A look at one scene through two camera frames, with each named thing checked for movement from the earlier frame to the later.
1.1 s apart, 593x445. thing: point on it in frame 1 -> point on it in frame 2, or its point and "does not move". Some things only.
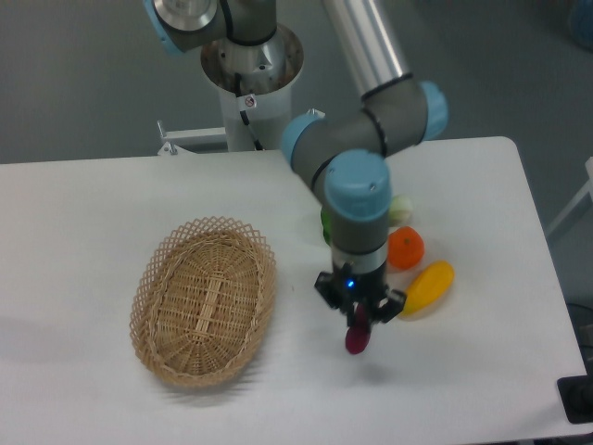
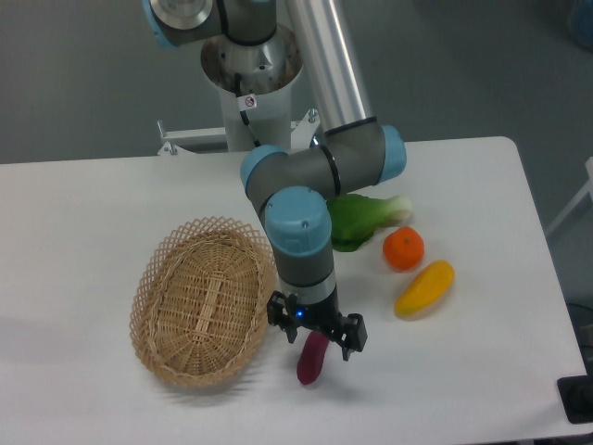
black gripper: x=345 y=288 -> x=289 y=313
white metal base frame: x=170 y=139 does not move
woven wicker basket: x=201 y=299 does not move
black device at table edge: x=576 y=396 does not move
